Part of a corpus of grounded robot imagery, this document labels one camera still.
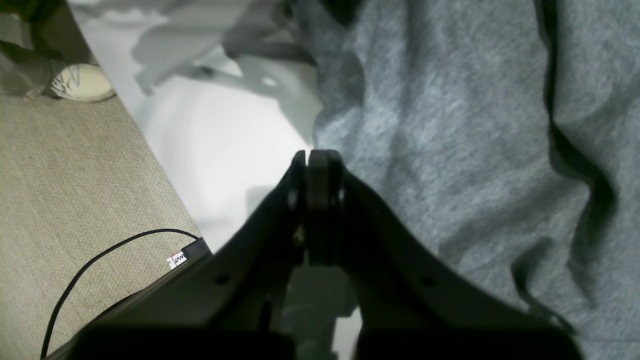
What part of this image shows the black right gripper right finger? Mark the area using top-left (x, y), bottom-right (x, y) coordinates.
top-left (306, 150), bottom-right (582, 360)

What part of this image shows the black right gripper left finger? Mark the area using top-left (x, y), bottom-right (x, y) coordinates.
top-left (45, 151), bottom-right (306, 360)

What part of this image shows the grey t-shirt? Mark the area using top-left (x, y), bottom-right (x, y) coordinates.
top-left (293, 0), bottom-right (640, 360)

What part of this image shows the white shoe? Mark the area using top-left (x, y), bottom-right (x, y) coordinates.
top-left (49, 64), bottom-right (116, 103)

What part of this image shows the black cable on floor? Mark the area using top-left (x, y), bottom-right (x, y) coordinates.
top-left (40, 228), bottom-right (208, 358)

